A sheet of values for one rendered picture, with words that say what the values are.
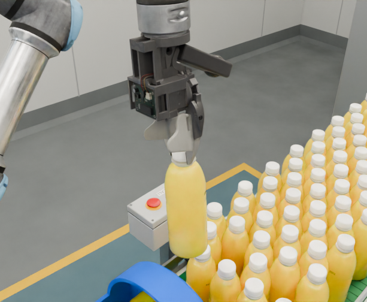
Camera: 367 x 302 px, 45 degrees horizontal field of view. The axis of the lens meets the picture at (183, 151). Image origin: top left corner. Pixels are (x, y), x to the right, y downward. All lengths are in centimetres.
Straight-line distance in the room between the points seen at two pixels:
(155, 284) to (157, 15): 45
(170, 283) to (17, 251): 198
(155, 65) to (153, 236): 61
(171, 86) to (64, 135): 305
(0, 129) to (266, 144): 271
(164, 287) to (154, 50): 41
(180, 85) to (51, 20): 45
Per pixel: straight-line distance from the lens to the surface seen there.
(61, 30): 104
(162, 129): 74
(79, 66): 385
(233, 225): 111
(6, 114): 100
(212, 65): 70
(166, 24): 63
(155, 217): 114
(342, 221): 117
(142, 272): 85
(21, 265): 265
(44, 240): 276
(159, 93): 64
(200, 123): 68
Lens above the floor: 186
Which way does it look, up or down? 34 degrees down
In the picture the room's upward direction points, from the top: straight up
